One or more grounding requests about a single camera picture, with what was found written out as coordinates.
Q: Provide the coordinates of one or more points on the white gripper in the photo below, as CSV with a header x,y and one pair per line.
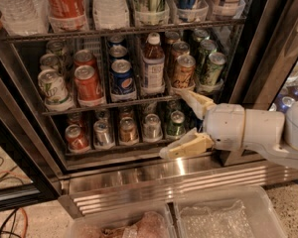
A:
x,y
224,124

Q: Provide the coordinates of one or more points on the blue pepsi can front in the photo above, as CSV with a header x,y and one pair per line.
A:
x,y
121,76

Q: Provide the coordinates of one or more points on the blue pepsi can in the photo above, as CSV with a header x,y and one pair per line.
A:
x,y
121,76
118,53
116,40

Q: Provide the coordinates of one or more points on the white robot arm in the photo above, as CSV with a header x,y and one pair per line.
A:
x,y
271,134

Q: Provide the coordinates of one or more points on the green can bottom shelf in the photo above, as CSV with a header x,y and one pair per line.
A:
x,y
175,126

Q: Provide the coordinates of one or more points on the white can bottom shelf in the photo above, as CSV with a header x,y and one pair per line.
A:
x,y
152,128

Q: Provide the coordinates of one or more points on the gold can front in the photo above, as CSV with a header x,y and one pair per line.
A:
x,y
184,69

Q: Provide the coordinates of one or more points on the gold can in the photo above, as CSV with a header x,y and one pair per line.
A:
x,y
178,48
184,69
170,38

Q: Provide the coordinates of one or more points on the orange can bottom shelf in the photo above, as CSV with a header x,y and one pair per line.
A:
x,y
127,130

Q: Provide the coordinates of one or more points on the gold can rear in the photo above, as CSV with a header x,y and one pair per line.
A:
x,y
170,38

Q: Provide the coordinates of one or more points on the right fridge glass door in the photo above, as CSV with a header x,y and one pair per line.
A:
x,y
264,57

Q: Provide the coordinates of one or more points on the fridge glass door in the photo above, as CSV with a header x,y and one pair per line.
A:
x,y
26,177
264,57

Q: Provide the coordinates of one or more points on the silver can bottom shelf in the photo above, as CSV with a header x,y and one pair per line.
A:
x,y
102,133

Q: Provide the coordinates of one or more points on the red coke can front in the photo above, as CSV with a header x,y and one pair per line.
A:
x,y
87,82

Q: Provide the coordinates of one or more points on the red coke can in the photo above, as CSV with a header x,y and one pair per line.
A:
x,y
87,82
85,57

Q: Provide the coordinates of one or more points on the blue pepsi can rear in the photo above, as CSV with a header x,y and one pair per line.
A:
x,y
116,40

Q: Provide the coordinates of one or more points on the steel fridge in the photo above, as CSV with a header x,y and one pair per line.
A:
x,y
103,178

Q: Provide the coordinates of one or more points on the red can bottom shelf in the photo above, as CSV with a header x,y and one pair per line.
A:
x,y
76,138

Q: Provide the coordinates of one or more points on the red coke can rear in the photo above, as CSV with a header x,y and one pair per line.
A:
x,y
85,57

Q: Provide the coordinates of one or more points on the white green soda can front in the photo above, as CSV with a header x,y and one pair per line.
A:
x,y
53,86

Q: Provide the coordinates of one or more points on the white green soda can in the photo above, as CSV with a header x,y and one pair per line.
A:
x,y
58,48
53,86
50,61

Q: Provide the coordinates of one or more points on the clear water bottle top middle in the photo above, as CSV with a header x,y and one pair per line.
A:
x,y
110,14

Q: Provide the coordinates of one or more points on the clear water bottle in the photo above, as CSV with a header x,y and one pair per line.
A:
x,y
110,14
24,17

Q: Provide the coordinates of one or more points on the white green soda can rear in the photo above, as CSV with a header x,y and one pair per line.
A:
x,y
58,48

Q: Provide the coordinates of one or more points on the left fridge glass door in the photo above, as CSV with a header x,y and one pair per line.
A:
x,y
26,177

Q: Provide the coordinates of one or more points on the iced tea bottle white label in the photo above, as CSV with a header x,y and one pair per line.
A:
x,y
153,59

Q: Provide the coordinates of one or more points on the right clear plastic bin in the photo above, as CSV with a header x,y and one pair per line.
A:
x,y
233,212

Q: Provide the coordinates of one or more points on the clear plastic bin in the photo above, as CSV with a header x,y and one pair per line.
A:
x,y
142,220
233,212

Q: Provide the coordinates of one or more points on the left clear plastic bin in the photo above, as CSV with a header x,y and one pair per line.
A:
x,y
142,220

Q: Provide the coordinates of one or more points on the red coke bottle top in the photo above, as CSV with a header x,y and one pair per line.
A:
x,y
63,9

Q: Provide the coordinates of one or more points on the clear water bottle top left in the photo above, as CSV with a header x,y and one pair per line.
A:
x,y
24,17

